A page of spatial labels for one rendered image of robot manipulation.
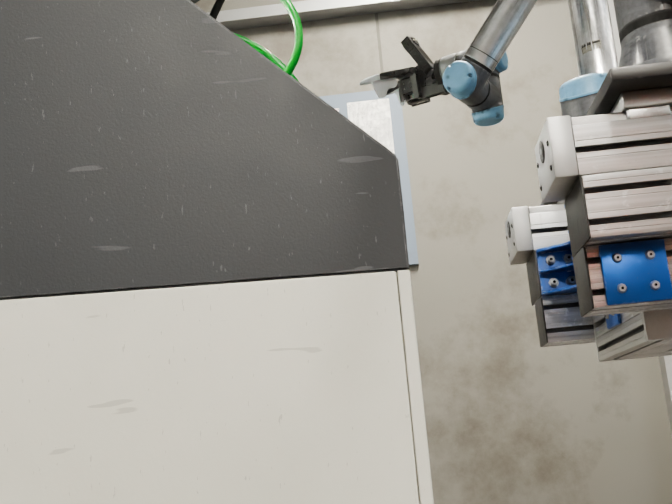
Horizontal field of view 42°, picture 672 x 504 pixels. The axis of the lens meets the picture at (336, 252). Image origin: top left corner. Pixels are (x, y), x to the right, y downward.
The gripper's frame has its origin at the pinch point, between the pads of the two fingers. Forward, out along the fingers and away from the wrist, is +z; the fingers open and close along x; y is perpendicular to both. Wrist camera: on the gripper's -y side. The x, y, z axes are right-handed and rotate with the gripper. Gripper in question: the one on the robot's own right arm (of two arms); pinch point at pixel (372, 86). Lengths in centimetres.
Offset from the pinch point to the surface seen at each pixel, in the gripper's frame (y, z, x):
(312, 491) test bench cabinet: 81, -32, -105
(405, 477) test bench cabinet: 81, -42, -98
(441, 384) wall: 90, 74, 177
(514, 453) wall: 125, 47, 185
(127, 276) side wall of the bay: 50, -14, -113
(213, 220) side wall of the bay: 44, -24, -105
